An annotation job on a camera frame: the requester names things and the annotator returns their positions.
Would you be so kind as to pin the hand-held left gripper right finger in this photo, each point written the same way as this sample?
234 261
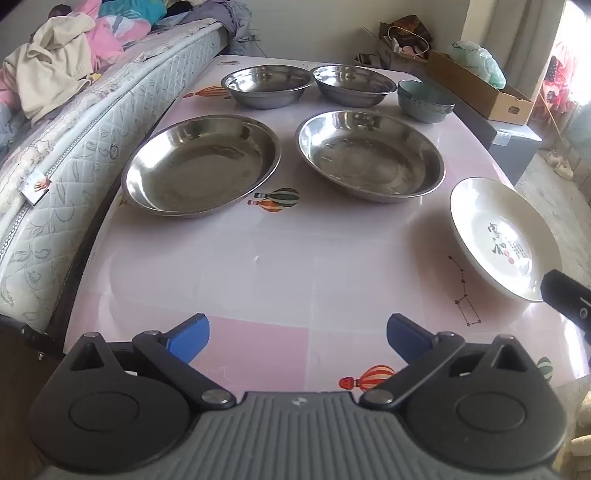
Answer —
406 339

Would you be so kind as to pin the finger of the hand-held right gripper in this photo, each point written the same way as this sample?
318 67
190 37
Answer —
565 295

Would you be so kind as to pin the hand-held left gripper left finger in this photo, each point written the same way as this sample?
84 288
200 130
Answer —
189 339

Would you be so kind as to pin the white ceramic plate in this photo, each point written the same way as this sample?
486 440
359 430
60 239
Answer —
489 217

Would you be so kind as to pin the large stainless steel plate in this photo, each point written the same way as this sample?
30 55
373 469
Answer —
198 170
369 159

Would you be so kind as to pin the teal ceramic bowl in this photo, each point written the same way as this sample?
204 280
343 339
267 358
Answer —
425 104

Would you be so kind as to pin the small stainless steel bowl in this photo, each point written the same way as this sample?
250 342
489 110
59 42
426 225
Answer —
265 90
353 85

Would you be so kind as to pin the pair of white shoes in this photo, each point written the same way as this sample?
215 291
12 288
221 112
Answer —
561 164

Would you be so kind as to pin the grey storage box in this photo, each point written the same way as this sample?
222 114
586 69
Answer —
512 147

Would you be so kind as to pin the wooden broom stick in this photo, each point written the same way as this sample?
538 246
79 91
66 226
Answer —
554 122

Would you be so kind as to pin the white quilted mattress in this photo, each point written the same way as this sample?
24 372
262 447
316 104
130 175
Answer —
92 152

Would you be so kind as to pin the mattress label tag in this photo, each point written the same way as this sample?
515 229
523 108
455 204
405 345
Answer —
36 187

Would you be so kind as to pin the open cardboard box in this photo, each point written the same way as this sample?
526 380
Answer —
480 97

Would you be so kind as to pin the red floral clothes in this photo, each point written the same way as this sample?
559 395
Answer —
556 69

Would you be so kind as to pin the pale green plastic bag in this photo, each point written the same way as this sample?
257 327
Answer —
485 62

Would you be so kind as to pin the grey floral bedding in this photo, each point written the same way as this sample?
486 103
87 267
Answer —
9 127

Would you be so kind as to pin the small open carton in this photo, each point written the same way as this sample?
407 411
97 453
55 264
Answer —
383 57

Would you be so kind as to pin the beige garment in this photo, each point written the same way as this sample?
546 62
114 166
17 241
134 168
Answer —
51 69

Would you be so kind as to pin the brown paper bag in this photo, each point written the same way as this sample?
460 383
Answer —
411 30

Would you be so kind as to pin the pile of clothes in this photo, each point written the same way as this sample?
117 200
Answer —
111 41

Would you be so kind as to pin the grey clothing pile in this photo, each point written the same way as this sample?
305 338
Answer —
240 27

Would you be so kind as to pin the teal blanket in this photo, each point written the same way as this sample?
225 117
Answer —
138 9

